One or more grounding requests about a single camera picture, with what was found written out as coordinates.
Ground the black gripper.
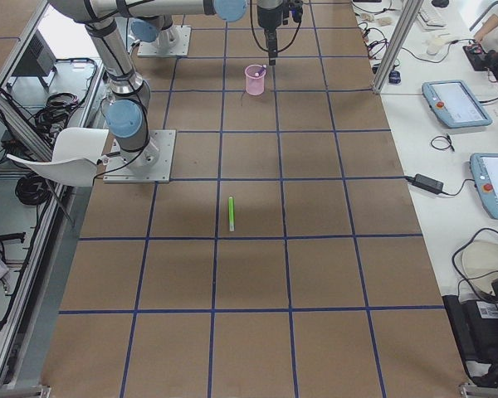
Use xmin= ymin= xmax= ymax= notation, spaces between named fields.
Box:
xmin=256 ymin=0 xmax=304 ymax=66

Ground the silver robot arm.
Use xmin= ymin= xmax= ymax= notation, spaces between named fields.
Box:
xmin=51 ymin=1 xmax=303 ymax=168
xmin=131 ymin=15 xmax=179 ymax=48

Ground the pink mesh cup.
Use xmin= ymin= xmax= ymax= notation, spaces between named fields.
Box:
xmin=244 ymin=65 xmax=266 ymax=96

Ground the green highlighter pen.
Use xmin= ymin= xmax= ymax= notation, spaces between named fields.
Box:
xmin=227 ymin=197 xmax=235 ymax=232

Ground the blue teach pendant upper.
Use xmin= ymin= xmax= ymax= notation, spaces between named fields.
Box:
xmin=422 ymin=80 xmax=492 ymax=129

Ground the blue teach pendant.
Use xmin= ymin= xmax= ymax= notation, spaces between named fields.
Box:
xmin=470 ymin=153 xmax=498 ymax=220
xmin=422 ymin=80 xmax=492 ymax=129

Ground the black power adapter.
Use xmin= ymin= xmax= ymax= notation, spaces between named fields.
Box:
xmin=404 ymin=173 xmax=444 ymax=195

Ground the blue teach pendant lower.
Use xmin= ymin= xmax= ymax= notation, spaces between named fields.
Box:
xmin=470 ymin=153 xmax=498 ymax=220

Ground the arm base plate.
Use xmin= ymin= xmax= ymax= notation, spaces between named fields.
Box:
xmin=102 ymin=129 xmax=176 ymax=183
xmin=138 ymin=25 xmax=192 ymax=58

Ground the aluminium frame post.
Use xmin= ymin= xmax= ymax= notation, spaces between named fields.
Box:
xmin=372 ymin=0 xmax=423 ymax=95

